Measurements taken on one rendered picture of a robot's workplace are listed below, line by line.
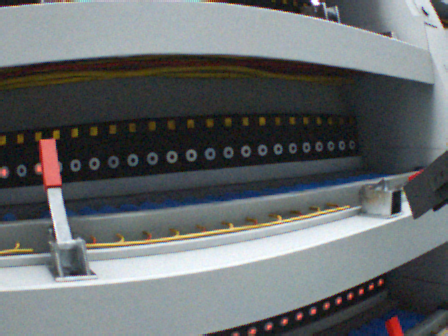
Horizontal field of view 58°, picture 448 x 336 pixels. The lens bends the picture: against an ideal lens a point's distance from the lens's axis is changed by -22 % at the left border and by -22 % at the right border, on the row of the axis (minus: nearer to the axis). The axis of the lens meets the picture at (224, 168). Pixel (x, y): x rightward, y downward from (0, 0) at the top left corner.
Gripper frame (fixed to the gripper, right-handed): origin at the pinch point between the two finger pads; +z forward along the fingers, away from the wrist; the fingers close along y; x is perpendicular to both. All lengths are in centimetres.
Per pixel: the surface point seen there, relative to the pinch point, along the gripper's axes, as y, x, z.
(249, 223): -11.2, 4.0, 12.0
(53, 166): -26.5, 7.6, 7.3
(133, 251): -21.4, 2.6, 10.2
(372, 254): -4.3, -2.3, 7.2
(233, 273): -17.1, -0.8, 6.3
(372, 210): -1.1, 1.7, 8.5
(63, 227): -26.6, 3.5, 7.1
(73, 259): -26.1, 2.1, 9.0
